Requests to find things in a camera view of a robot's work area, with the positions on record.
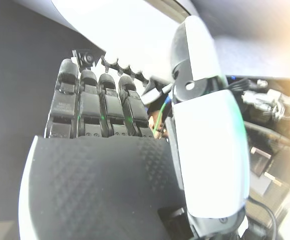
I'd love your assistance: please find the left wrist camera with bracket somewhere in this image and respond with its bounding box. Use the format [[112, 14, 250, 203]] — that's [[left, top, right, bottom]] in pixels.
[[71, 49, 97, 71]]

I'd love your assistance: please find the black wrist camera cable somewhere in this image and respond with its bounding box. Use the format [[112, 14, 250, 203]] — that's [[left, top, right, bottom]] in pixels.
[[248, 196, 278, 240]]

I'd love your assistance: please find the green cable with blue end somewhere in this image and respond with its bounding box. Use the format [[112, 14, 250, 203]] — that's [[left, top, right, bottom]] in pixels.
[[151, 96, 172, 137]]

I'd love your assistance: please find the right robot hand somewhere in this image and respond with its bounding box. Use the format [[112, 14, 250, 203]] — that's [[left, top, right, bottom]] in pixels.
[[18, 15, 251, 240]]

